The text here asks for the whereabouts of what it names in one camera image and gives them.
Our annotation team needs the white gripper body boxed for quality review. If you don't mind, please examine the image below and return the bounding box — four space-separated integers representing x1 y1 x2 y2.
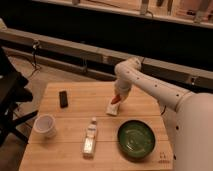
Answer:
115 86 131 102

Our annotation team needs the red pepper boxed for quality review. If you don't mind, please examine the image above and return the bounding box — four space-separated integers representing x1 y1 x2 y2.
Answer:
111 95 121 105

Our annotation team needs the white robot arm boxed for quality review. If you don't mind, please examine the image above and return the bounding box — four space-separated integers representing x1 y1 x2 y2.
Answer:
115 58 213 171

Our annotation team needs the white sponge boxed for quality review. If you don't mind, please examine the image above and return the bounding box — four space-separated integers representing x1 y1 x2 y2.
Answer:
106 103 120 116

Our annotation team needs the green bowl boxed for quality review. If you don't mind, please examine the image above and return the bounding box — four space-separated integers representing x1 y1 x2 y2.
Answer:
117 120 156 160

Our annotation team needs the black rectangular block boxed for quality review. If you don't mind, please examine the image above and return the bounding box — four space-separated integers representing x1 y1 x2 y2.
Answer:
59 91 68 108

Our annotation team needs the clear plastic bottle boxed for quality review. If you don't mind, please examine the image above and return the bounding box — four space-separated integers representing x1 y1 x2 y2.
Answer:
83 117 98 157

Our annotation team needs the wooden table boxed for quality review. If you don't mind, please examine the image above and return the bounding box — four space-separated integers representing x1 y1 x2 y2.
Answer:
19 82 173 171

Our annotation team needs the white cup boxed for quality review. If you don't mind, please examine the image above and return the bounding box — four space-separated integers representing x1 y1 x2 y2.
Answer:
33 114 57 138

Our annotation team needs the black chair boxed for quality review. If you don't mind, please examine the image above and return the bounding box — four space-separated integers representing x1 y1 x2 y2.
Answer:
0 46 38 146

